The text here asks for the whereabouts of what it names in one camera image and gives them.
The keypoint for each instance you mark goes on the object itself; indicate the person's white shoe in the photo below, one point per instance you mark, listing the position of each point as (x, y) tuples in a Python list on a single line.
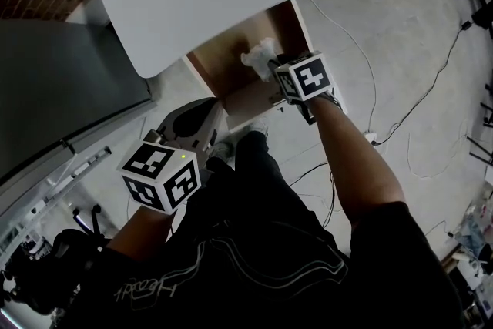
[(258, 126), (222, 151)]

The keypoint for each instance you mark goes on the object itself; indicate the gray table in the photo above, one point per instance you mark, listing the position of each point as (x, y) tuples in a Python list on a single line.
[(58, 88)]

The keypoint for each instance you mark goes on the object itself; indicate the person's left forearm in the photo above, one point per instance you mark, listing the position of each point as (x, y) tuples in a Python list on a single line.
[(138, 227)]

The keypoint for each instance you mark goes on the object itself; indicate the white drawer with brown inside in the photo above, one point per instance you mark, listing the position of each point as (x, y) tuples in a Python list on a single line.
[(231, 58)]

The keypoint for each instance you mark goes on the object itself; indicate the clear plastic bag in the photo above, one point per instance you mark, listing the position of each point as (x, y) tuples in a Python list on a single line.
[(260, 56)]

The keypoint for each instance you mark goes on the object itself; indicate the person's right forearm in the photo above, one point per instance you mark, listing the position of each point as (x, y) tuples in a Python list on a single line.
[(358, 165)]

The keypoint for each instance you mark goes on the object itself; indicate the person's black shirt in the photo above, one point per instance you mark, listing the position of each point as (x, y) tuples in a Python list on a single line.
[(250, 281)]

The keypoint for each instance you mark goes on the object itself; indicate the person's black trousers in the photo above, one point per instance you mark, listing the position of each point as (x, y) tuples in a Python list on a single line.
[(254, 181)]

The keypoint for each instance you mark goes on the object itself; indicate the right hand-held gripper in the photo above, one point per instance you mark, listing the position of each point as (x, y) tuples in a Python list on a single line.
[(310, 79)]

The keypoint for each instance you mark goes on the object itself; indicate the white perforated rack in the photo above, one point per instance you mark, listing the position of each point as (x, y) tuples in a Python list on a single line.
[(65, 181)]

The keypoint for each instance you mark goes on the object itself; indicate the white power strip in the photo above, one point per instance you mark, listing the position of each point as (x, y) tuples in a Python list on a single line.
[(371, 137)]

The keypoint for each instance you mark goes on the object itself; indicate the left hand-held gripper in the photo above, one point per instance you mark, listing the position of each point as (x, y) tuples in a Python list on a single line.
[(154, 173)]

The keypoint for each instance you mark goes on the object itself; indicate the black office chair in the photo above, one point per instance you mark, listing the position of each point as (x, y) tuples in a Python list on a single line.
[(46, 262)]

